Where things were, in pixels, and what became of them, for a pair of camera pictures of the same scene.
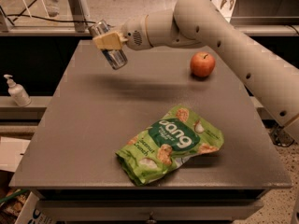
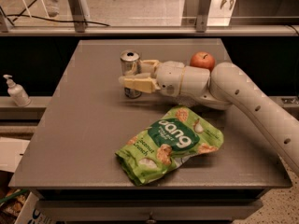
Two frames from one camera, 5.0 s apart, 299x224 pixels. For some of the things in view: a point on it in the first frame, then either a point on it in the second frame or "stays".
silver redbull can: x=115 y=57 to x=129 y=60
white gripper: x=135 y=33 to x=169 y=77
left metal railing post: x=77 y=8 stays
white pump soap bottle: x=18 y=92 stays
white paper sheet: x=11 y=152 stays
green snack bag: x=166 y=144 stays
